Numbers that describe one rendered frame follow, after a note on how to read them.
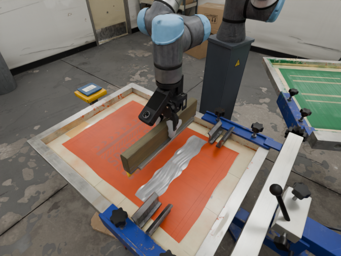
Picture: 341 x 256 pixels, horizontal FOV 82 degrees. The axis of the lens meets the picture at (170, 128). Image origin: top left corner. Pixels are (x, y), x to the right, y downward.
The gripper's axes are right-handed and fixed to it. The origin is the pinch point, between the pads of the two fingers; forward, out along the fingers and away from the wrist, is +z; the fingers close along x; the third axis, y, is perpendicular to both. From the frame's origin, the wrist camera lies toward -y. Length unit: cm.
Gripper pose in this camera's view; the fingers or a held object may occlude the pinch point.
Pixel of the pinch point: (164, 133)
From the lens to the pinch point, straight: 67.5
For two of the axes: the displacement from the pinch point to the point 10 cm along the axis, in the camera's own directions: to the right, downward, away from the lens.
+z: 0.0, 7.3, 6.8
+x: -7.9, -4.2, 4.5
